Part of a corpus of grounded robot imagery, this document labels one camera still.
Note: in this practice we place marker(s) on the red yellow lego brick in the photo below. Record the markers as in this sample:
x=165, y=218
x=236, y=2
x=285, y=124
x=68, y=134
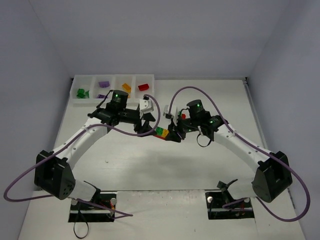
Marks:
x=143, y=87

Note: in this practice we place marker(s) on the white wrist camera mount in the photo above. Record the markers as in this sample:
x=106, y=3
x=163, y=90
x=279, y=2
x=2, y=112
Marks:
x=172, y=114
x=145, y=107

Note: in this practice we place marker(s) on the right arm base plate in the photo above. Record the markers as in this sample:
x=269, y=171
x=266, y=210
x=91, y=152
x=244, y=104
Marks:
x=215, y=201

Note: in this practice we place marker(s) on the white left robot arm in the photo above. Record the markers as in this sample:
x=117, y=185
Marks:
x=54, y=169

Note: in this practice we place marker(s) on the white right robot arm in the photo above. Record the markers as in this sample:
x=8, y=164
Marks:
x=270, y=177

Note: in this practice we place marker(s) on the orange lego brick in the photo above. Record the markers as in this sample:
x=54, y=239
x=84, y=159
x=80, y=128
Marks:
x=126, y=87

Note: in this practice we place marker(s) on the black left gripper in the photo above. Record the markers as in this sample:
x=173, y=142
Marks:
x=143, y=122

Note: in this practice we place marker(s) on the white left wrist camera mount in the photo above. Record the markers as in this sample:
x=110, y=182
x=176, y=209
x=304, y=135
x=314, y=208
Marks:
x=145, y=107

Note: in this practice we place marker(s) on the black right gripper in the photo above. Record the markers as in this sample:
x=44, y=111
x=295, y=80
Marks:
x=176, y=128

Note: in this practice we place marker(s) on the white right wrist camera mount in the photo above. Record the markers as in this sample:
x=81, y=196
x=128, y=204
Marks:
x=172, y=114

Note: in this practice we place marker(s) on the green yellow red lego stack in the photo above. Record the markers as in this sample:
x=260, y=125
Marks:
x=161, y=133

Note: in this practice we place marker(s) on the clear plastic compartment tray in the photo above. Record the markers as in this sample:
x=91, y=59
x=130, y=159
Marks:
x=89, y=82

